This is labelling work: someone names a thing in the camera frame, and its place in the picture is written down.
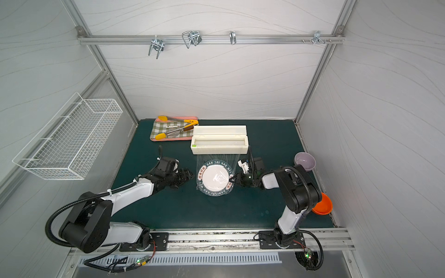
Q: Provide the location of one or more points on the cream plastic wrap dispenser box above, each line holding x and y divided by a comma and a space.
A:
220, 140

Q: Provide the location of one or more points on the metal u-bolt clamp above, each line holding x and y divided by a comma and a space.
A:
157, 46
191, 38

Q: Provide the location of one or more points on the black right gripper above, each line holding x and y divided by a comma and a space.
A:
245, 178

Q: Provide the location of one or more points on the orange bowl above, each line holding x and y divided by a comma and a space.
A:
324, 207

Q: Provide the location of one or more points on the yellow handled tongs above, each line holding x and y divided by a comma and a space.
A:
190, 124

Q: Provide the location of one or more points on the clear plastic wrap sheet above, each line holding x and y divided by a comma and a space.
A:
231, 159

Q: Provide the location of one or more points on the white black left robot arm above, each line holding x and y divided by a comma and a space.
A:
91, 220

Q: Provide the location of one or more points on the white wire basket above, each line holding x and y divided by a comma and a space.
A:
67, 146

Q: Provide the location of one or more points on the metal U-bolt clamp middle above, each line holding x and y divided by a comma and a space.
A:
191, 38

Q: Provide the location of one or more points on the white slotted vent strip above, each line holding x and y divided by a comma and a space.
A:
192, 259

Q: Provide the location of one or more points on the metal U-bolt clamp left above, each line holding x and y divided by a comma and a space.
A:
157, 46

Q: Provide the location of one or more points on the small metal hook clamp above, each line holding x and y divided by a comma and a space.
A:
232, 37

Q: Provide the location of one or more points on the aluminium top rail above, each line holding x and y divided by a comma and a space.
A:
206, 39

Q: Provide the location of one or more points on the metal bracket clamp right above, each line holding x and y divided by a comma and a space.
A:
316, 39

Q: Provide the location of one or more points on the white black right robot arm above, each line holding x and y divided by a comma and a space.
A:
298, 190

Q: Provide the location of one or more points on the lilac ceramic bowl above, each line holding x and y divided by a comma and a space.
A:
306, 160

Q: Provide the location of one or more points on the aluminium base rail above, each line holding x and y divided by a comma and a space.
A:
245, 240

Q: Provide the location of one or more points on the pink tray checkered cloth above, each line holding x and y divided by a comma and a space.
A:
163, 124

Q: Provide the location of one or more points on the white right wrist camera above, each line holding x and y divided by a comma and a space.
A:
244, 164

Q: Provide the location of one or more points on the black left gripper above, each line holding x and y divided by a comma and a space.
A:
179, 175

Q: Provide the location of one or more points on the white plate green rim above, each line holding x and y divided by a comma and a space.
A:
213, 178

